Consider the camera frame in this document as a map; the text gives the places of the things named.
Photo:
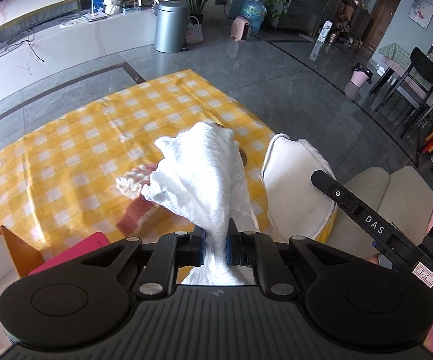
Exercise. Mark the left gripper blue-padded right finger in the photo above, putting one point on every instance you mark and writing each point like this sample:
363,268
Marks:
258,251

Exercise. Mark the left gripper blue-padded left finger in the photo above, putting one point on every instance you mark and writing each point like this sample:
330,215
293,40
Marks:
160,262

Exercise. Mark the white cloth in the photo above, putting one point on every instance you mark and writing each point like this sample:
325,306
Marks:
202,178

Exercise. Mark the white round cushion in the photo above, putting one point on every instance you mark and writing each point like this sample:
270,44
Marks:
294,205

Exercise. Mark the pink toast-shaped plush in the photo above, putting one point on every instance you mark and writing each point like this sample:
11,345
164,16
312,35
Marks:
140,217

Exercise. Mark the red square storage box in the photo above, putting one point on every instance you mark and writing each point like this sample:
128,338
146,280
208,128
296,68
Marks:
93,242

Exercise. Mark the brown knotted plush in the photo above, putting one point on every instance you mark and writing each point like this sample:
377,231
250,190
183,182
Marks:
243,156

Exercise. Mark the yellow checkered tablecloth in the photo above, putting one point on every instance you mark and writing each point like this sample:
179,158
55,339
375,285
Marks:
58,183

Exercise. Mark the beige sofa cushion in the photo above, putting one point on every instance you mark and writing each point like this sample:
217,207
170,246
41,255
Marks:
402,198

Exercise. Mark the woven basket bag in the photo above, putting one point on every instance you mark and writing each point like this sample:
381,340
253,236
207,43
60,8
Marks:
194,31

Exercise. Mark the pink small heater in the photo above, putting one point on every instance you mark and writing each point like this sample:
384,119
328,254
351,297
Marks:
240,28

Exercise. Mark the grey metal trash can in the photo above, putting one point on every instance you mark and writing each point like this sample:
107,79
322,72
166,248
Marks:
171,26

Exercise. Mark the blue water jug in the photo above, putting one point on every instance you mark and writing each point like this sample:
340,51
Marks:
254,11

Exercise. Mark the black dining chair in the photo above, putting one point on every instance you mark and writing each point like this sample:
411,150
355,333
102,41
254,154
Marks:
414,75

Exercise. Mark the white marble TV console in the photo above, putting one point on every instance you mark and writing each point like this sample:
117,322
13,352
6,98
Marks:
56,49

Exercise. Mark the dark cabinet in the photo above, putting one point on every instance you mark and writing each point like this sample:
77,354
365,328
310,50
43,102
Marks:
301,15

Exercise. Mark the black camera with screen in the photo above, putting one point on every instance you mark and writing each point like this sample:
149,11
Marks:
404,255

